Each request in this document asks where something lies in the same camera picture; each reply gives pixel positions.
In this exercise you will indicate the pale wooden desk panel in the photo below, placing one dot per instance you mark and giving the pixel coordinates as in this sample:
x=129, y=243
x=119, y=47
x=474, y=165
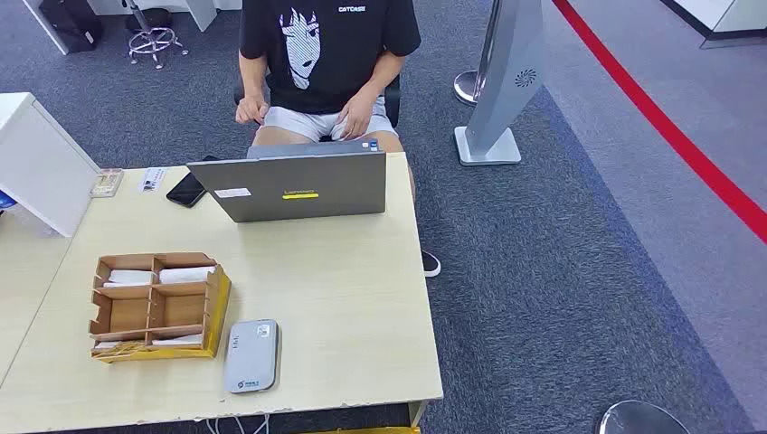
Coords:
x=417, y=413

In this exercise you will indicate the person's left forearm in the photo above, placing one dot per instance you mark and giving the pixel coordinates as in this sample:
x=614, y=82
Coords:
x=383, y=75

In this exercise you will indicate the person's right hand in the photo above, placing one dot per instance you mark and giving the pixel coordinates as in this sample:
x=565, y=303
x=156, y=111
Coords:
x=253, y=109

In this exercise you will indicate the person's black shoe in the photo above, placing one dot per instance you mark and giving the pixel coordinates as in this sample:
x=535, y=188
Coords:
x=430, y=265

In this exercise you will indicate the patterned beige card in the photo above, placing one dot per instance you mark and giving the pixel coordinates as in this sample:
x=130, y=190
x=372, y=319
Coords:
x=107, y=183

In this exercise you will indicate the person's left hand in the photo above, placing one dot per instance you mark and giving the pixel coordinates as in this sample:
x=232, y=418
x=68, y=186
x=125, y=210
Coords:
x=357, y=114

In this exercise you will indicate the chrome stanchion post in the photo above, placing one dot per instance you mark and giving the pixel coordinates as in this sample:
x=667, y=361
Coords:
x=467, y=87

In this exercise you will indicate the white background desk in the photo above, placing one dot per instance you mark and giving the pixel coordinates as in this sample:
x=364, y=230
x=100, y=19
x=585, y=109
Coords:
x=201, y=12

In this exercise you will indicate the black smartphone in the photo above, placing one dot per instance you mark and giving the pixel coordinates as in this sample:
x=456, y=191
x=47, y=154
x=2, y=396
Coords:
x=187, y=190

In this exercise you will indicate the chrome round base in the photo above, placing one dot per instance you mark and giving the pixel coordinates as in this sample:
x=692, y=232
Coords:
x=641, y=419

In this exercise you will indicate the white ID card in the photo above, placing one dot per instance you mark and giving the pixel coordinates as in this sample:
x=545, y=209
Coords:
x=153, y=180

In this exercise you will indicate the chrome stool base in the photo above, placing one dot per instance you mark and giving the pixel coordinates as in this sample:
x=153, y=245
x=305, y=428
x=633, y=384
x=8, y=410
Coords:
x=154, y=42

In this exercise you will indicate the white card stack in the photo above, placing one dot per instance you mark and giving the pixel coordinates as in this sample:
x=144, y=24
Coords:
x=129, y=278
x=186, y=275

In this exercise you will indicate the red floor tape line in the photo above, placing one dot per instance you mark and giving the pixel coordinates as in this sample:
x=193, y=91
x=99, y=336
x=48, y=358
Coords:
x=665, y=126

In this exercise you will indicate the black bag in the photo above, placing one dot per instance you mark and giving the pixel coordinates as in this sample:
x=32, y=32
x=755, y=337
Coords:
x=72, y=24

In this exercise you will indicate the grey card reader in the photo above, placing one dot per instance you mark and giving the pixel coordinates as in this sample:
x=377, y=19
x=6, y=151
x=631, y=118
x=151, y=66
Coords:
x=251, y=356

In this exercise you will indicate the white counter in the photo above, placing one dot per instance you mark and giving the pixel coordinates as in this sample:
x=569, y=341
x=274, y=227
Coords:
x=731, y=18

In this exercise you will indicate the grey laptop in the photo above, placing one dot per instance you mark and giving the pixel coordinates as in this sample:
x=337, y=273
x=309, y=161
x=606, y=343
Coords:
x=299, y=188

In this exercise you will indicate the white board panel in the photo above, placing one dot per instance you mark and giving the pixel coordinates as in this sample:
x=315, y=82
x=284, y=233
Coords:
x=45, y=24

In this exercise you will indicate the person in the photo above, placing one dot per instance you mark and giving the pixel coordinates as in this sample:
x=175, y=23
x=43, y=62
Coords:
x=323, y=54

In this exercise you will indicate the cardboard card organizer box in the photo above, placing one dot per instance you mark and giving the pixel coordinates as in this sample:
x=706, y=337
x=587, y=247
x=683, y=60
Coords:
x=213, y=323

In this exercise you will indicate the white cabinet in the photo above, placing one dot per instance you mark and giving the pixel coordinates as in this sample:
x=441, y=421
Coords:
x=36, y=162

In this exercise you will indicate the blue and white object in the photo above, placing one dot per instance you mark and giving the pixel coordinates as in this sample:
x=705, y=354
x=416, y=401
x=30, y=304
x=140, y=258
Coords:
x=6, y=200

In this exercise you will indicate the person's right forearm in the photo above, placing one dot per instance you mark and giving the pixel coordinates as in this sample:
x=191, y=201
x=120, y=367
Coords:
x=251, y=75

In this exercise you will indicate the grey kiosk stand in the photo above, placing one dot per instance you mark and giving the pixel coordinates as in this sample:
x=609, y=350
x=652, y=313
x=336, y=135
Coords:
x=503, y=78

